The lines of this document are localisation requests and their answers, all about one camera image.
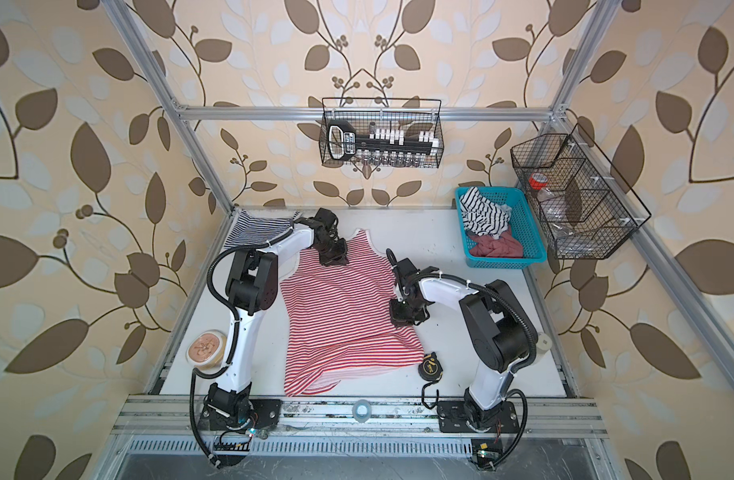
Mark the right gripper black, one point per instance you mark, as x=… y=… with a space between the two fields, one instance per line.
x=398 y=318

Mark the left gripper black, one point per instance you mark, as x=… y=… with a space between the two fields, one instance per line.
x=341 y=257

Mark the red white striped tank top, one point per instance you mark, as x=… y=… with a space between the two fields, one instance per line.
x=340 y=323

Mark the blue white striped tank top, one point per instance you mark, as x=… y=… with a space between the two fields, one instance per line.
x=248 y=230

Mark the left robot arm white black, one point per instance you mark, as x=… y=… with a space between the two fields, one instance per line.
x=244 y=278

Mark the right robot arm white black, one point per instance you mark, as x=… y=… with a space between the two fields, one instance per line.
x=500 y=332

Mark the maroon tank top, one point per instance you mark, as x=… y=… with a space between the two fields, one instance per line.
x=503 y=246

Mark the black white striped tank top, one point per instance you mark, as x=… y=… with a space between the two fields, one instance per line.
x=483 y=217

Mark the black white tool rack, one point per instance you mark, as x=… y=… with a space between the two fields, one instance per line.
x=380 y=143

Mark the teal plastic basket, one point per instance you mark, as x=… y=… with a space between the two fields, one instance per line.
x=523 y=228

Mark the red cap plastic bottle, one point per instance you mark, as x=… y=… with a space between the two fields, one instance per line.
x=551 y=203

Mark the small tape roll on rail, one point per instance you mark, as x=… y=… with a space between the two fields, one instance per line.
x=362 y=411

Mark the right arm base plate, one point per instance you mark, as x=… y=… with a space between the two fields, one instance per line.
x=467 y=417

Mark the black wire basket back wall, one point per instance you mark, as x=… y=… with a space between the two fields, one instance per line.
x=382 y=109

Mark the black wire basket wall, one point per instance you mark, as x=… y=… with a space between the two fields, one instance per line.
x=382 y=109
x=603 y=210

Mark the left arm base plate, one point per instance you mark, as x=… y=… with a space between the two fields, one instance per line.
x=247 y=413

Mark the black wire basket right wall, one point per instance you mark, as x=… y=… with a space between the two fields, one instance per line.
x=603 y=210

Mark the aluminium front rail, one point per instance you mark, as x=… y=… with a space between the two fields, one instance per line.
x=546 y=418

